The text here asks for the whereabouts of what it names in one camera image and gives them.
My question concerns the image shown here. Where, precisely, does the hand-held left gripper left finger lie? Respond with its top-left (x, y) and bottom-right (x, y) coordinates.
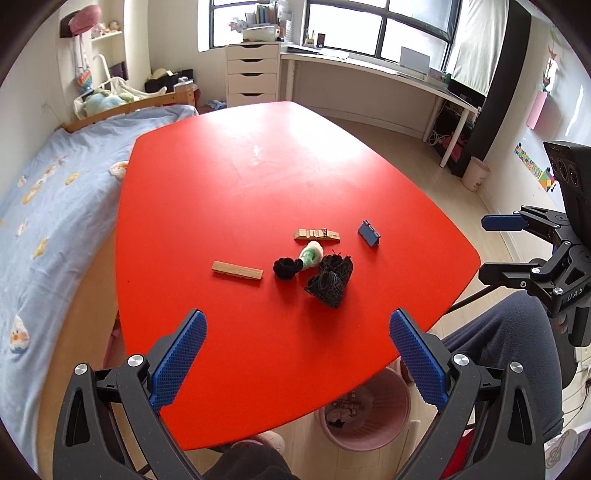
top-left (52, 308), bottom-right (207, 480)

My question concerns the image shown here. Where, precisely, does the pink hat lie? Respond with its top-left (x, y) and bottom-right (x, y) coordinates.
top-left (66, 4), bottom-right (103, 36)

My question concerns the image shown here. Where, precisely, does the person's dark trouser leg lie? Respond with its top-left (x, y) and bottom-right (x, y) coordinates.
top-left (210, 440), bottom-right (296, 480)
top-left (441, 291), bottom-right (579, 441)

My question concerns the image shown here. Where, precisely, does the pile of plush toys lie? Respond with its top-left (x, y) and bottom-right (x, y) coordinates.
top-left (74, 76), bottom-right (153, 117)

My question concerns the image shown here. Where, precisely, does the white wall shelf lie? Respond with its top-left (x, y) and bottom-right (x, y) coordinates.
top-left (90, 19), bottom-right (125, 43)

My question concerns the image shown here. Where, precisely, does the wooden bed frame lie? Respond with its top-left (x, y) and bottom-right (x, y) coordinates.
top-left (61, 85), bottom-right (197, 134)

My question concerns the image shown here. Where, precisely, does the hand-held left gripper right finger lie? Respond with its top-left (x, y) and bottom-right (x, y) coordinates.
top-left (389, 308), bottom-right (546, 480)

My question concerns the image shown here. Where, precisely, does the bed with blue sheet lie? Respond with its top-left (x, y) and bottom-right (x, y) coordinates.
top-left (0, 104), bottom-right (199, 464)

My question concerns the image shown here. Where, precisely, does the white patterned slipper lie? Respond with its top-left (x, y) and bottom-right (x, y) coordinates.
top-left (544, 428), bottom-right (580, 472)

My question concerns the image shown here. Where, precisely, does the pink wall paper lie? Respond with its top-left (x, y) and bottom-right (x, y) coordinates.
top-left (526, 91), bottom-right (549, 130)

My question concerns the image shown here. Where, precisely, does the flat wooden block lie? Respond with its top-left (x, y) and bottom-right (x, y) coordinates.
top-left (212, 261), bottom-right (264, 281)

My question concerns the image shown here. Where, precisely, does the colourful wall sticker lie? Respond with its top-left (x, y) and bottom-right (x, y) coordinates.
top-left (514, 144), bottom-right (556, 193)

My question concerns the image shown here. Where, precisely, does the small white wastebasket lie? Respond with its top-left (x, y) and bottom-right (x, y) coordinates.
top-left (462, 156), bottom-right (491, 192)

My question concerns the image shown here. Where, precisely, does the pink slipper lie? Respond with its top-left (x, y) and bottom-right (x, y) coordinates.
top-left (229, 431), bottom-right (286, 454)

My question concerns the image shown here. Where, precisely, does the red table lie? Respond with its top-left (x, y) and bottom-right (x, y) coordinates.
top-left (115, 102), bottom-right (482, 450)

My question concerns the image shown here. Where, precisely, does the notched wooden piece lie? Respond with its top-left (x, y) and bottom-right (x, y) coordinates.
top-left (294, 227), bottom-right (343, 243)

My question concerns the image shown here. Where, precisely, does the black mesh net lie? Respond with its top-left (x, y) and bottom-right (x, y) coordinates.
top-left (303, 252), bottom-right (354, 309)

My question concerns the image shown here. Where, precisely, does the pink trash bin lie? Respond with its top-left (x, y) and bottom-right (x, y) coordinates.
top-left (318, 368), bottom-right (412, 453)

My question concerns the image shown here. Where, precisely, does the stack of books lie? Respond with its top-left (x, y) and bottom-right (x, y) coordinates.
top-left (245, 1), bottom-right (294, 42)

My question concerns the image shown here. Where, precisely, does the grey window blind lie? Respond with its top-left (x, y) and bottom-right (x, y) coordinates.
top-left (449, 0), bottom-right (510, 97)

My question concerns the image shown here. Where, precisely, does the black sock ball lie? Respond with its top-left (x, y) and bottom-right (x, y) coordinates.
top-left (273, 257), bottom-right (304, 281)

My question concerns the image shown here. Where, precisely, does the black curtain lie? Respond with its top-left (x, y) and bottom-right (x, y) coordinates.
top-left (455, 0), bottom-right (533, 178)

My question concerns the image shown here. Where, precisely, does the small blue plastic piece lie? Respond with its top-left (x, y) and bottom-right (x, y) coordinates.
top-left (357, 220), bottom-right (382, 247)

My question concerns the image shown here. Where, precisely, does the black bag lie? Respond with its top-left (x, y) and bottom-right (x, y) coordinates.
top-left (144, 69), bottom-right (195, 96)

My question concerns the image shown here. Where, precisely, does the white drawer unit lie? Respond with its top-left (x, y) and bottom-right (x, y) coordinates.
top-left (225, 43), bottom-right (281, 109)

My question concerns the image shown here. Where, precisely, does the white box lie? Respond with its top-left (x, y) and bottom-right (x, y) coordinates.
top-left (399, 46), bottom-right (431, 73)

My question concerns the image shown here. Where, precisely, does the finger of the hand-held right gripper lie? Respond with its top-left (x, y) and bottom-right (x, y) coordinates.
top-left (478, 244), bottom-right (583, 290)
top-left (481, 206), bottom-right (568, 237)

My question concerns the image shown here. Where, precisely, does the black framed window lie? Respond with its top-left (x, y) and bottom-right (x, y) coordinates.
top-left (209, 0), bottom-right (464, 65)

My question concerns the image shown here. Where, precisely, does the white desk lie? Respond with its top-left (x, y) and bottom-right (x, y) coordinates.
top-left (279, 45), bottom-right (478, 169)

